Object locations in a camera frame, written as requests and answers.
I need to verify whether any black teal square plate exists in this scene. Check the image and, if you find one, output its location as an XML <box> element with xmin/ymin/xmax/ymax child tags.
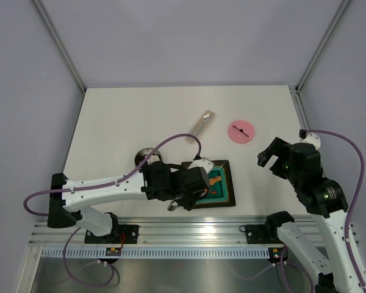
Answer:
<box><xmin>177</xmin><ymin>160</ymin><xmax>235</xmax><ymax>211</ymax></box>

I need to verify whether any left aluminium frame post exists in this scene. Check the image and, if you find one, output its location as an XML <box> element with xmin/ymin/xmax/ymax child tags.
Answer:
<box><xmin>30</xmin><ymin>0</ymin><xmax>87</xmax><ymax>95</ymax></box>

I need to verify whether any aluminium frame post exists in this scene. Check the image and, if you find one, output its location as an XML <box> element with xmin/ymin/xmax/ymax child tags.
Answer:
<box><xmin>295</xmin><ymin>0</ymin><xmax>353</xmax><ymax>94</ymax></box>
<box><xmin>30</xmin><ymin>0</ymin><xmax>87</xmax><ymax>95</ymax></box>

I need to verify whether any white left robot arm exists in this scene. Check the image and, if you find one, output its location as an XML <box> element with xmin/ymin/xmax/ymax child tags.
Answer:
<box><xmin>48</xmin><ymin>158</ymin><xmax>214</xmax><ymax>243</ymax></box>

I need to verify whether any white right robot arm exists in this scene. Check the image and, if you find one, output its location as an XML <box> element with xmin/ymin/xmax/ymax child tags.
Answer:
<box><xmin>257</xmin><ymin>137</ymin><xmax>366</xmax><ymax>292</ymax></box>

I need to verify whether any black round steel lunch box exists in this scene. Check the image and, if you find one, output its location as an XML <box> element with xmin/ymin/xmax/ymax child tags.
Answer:
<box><xmin>134</xmin><ymin>148</ymin><xmax>163</xmax><ymax>166</ymax></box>

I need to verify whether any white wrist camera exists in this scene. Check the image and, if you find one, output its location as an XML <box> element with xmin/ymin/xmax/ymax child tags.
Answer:
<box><xmin>299</xmin><ymin>129</ymin><xmax>321</xmax><ymax>150</ymax></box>
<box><xmin>187</xmin><ymin>157</ymin><xmax>214</xmax><ymax>174</ymax></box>

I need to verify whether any aluminium mounting rail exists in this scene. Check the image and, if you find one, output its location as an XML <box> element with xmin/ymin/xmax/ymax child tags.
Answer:
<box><xmin>28</xmin><ymin>215</ymin><xmax>361</xmax><ymax>247</ymax></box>

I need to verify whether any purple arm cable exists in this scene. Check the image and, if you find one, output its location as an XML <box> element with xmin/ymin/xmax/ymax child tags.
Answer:
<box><xmin>23</xmin><ymin>134</ymin><xmax>202</xmax><ymax>289</ymax></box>
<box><xmin>231</xmin><ymin>129</ymin><xmax>366</xmax><ymax>293</ymax></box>

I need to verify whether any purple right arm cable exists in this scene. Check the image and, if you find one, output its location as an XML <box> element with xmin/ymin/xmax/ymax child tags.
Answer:
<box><xmin>231</xmin><ymin>129</ymin><xmax>366</xmax><ymax>293</ymax></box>

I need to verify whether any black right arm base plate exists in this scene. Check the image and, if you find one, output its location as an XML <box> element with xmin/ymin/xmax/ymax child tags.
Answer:
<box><xmin>244</xmin><ymin>224</ymin><xmax>273</xmax><ymax>244</ymax></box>

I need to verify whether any right aluminium frame post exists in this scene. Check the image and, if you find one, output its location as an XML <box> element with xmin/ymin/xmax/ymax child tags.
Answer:
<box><xmin>295</xmin><ymin>0</ymin><xmax>353</xmax><ymax>94</ymax></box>

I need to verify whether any white slotted cable duct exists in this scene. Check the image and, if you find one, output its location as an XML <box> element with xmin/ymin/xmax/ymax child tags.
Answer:
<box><xmin>41</xmin><ymin>247</ymin><xmax>270</xmax><ymax>259</ymax></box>

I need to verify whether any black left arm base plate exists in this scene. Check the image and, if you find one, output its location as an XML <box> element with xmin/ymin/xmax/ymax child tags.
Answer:
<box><xmin>84</xmin><ymin>225</ymin><xmax>139</xmax><ymax>244</ymax></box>

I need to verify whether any pink round lid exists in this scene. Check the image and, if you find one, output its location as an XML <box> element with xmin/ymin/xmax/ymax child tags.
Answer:
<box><xmin>227</xmin><ymin>120</ymin><xmax>256</xmax><ymax>144</ymax></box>

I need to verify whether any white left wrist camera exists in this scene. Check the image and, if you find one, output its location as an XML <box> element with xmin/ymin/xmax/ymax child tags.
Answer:
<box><xmin>187</xmin><ymin>157</ymin><xmax>214</xmax><ymax>174</ymax></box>

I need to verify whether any orange fried shrimp piece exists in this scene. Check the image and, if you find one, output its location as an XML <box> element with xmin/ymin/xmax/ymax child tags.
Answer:
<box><xmin>209</xmin><ymin>176</ymin><xmax>222</xmax><ymax>186</ymax></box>

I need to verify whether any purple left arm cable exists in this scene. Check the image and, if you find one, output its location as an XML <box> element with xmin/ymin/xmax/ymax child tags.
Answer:
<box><xmin>23</xmin><ymin>134</ymin><xmax>202</xmax><ymax>289</ymax></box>

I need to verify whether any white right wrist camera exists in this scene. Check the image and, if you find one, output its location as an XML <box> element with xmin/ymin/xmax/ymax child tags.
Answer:
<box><xmin>299</xmin><ymin>129</ymin><xmax>321</xmax><ymax>150</ymax></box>

